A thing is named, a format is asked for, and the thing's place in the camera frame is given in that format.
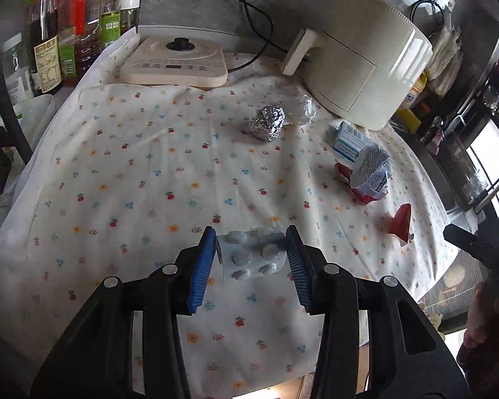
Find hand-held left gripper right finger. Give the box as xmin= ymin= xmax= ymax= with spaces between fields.
xmin=286 ymin=225 xmax=470 ymax=399

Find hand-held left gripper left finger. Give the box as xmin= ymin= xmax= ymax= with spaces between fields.
xmin=31 ymin=226 xmax=217 ymax=399

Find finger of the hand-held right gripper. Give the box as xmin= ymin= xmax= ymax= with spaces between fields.
xmin=444 ymin=223 xmax=499 ymax=271

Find silver pill blister pack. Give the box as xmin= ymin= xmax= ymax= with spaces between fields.
xmin=215 ymin=226 xmax=288 ymax=281

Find red triangular carton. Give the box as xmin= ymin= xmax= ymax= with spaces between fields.
xmin=388 ymin=203 xmax=414 ymax=247

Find white and red snack pouch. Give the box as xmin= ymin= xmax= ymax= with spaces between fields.
xmin=335 ymin=143 xmax=392 ymax=205

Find blue white medicine box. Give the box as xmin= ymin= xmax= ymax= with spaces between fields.
xmin=332 ymin=120 xmax=367 ymax=162

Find silver foil ball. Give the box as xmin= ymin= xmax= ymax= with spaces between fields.
xmin=249 ymin=106 xmax=287 ymax=142

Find clear plastic wrap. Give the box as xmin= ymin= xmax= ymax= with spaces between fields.
xmin=286 ymin=93 xmax=319 ymax=125

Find person's right forearm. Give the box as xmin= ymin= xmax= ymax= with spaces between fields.
xmin=457 ymin=278 xmax=499 ymax=387

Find black dish rack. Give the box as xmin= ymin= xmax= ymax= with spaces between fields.
xmin=461 ymin=56 xmax=499 ymax=217

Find steel sink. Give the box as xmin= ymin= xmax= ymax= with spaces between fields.
xmin=420 ymin=129 xmax=483 ymax=212

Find floral white tablecloth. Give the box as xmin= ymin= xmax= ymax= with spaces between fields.
xmin=0 ymin=29 xmax=462 ymax=397

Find sink faucet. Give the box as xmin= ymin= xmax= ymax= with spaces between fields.
xmin=424 ymin=116 xmax=445 ymax=154

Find yellow dish soap bottle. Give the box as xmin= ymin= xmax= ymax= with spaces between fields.
xmin=393 ymin=72 xmax=429 ymax=129

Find hanging plastic bags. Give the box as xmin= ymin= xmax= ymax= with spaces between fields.
xmin=424 ymin=25 xmax=464 ymax=96

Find white air fryer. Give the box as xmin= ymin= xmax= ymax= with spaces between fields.
xmin=280 ymin=0 xmax=435 ymax=131

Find cream induction cooker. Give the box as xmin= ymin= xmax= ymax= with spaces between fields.
xmin=120 ymin=37 xmax=229 ymax=89

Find white plastic tray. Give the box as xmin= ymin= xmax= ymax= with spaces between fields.
xmin=4 ymin=93 xmax=55 ymax=154

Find row of condiment bottles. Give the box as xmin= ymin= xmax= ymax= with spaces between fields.
xmin=2 ymin=0 xmax=150 ymax=96

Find coiled black cable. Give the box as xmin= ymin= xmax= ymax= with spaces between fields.
xmin=408 ymin=0 xmax=450 ymax=34

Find black power cable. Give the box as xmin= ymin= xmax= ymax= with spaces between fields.
xmin=202 ymin=0 xmax=275 ymax=73

